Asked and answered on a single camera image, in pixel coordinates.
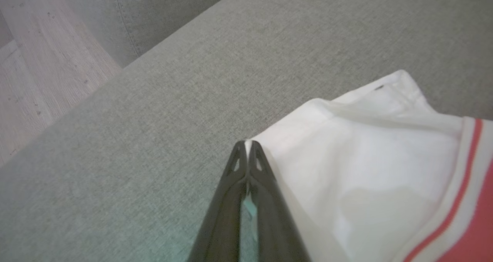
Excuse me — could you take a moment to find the grey fabric sofa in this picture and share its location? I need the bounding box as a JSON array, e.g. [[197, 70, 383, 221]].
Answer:
[[0, 0, 493, 262]]

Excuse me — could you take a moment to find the red and white jersey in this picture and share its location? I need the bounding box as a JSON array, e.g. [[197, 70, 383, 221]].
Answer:
[[246, 69, 493, 262]]

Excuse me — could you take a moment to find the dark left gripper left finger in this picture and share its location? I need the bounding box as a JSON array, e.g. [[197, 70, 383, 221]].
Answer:
[[188, 140, 248, 262]]

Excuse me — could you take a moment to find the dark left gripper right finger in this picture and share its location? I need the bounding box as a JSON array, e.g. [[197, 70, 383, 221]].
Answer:
[[248, 140, 311, 262]]

